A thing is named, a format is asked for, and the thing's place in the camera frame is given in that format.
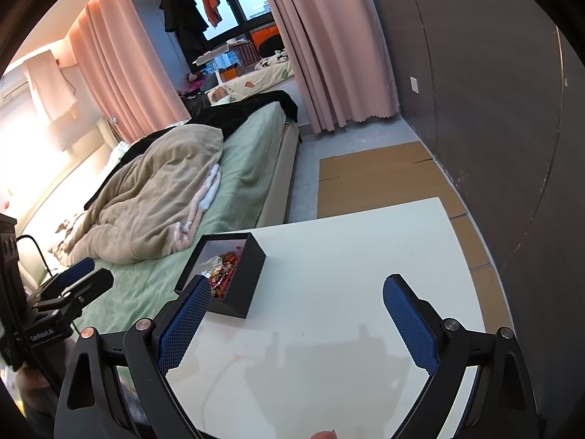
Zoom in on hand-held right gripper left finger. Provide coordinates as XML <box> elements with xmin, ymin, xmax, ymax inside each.
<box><xmin>54</xmin><ymin>275</ymin><xmax>213</xmax><ymax>439</ymax></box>

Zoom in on white air conditioner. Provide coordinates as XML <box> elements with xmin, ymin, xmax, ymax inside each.
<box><xmin>0</xmin><ymin>73</ymin><xmax>34</xmax><ymax>107</ymax></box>

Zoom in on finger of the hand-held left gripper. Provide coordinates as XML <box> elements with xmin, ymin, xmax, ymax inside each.
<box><xmin>34</xmin><ymin>268</ymin><xmax>115</xmax><ymax>312</ymax></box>
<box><xmin>43</xmin><ymin>257</ymin><xmax>96</xmax><ymax>290</ymax></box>

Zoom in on black jewelry box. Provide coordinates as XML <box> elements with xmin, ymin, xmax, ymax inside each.
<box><xmin>174</xmin><ymin>232</ymin><xmax>267</xmax><ymax>319</ymax></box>

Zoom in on pink and white cloth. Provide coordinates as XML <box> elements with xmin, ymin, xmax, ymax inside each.
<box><xmin>176</xmin><ymin>165</ymin><xmax>223</xmax><ymax>244</ymax></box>

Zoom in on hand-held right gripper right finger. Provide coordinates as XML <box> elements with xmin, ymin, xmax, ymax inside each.
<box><xmin>382</xmin><ymin>273</ymin><xmax>542</xmax><ymax>439</ymax></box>

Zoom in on bed with green sheet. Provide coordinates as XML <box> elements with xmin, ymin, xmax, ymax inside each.
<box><xmin>18</xmin><ymin>101</ymin><xmax>302</xmax><ymax>335</ymax></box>

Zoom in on flat brown cardboard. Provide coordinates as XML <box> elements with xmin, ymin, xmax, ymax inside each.
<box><xmin>317</xmin><ymin>142</ymin><xmax>511</xmax><ymax>330</ymax></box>

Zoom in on amber bead bracelet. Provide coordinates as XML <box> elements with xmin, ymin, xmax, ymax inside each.
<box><xmin>208</xmin><ymin>270</ymin><xmax>235</xmax><ymax>301</ymax></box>

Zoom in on beige blanket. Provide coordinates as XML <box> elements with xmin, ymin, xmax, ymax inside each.
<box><xmin>48</xmin><ymin>124</ymin><xmax>224</xmax><ymax>267</ymax></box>

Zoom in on pink curtain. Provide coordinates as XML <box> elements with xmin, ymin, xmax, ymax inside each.
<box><xmin>68</xmin><ymin>0</ymin><xmax>193</xmax><ymax>145</ymax></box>
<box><xmin>256</xmin><ymin>0</ymin><xmax>401</xmax><ymax>135</ymax></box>

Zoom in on orange and black cushion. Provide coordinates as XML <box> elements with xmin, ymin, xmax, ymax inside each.
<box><xmin>250</xmin><ymin>27</ymin><xmax>280</xmax><ymax>56</ymax></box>

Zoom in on black clothing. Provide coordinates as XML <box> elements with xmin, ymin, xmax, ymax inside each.
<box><xmin>84</xmin><ymin>90</ymin><xmax>299</xmax><ymax>207</ymax></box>

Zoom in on black cable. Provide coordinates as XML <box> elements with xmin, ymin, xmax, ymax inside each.
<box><xmin>16</xmin><ymin>235</ymin><xmax>52</xmax><ymax>281</ymax></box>

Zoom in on white folding rack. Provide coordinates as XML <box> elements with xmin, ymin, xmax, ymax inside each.
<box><xmin>192</xmin><ymin>41</ymin><xmax>244</xmax><ymax>89</ymax></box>

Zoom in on hanging black clothes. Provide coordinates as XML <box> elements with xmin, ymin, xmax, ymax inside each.
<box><xmin>159</xmin><ymin>0</ymin><xmax>210</xmax><ymax>58</ymax></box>

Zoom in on cream patterned bedding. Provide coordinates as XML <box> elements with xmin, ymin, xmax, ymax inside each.
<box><xmin>208</xmin><ymin>52</ymin><xmax>295</xmax><ymax>102</ymax></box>

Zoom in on hanging white cloth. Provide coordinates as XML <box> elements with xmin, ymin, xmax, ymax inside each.
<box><xmin>22</xmin><ymin>50</ymin><xmax>79</xmax><ymax>151</ymax></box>

